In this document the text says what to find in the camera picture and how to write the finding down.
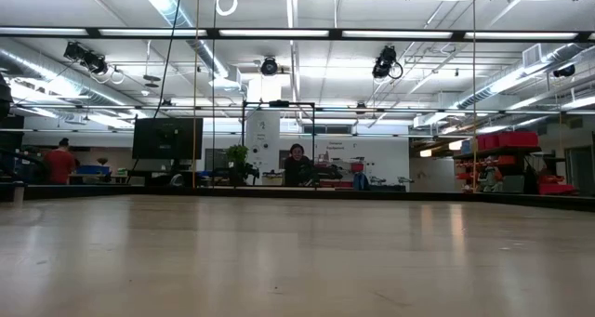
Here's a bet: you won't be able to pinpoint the person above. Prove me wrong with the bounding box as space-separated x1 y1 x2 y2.
43 138 78 186
283 143 315 187

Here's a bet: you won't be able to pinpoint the small potted plant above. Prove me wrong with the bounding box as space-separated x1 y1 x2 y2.
226 144 250 167

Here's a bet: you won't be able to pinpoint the black ceiling spotlight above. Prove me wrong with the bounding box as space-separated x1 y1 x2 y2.
371 45 403 80
63 41 109 75
259 56 279 76

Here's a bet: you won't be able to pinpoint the black monitor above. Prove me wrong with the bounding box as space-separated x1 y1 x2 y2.
132 117 205 161

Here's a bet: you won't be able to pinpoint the red storage shelves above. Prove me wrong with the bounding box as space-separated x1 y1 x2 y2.
453 130 577 196

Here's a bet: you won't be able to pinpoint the thin black frame stand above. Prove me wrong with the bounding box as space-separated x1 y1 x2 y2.
241 100 316 188

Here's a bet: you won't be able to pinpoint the black hanging cable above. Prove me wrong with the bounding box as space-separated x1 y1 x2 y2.
152 0 185 119

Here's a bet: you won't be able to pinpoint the white hanging ring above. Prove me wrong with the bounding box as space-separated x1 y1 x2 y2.
215 0 238 17

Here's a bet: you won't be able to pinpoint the silver ventilation duct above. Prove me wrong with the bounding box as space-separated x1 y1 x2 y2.
0 37 140 109
457 42 595 112

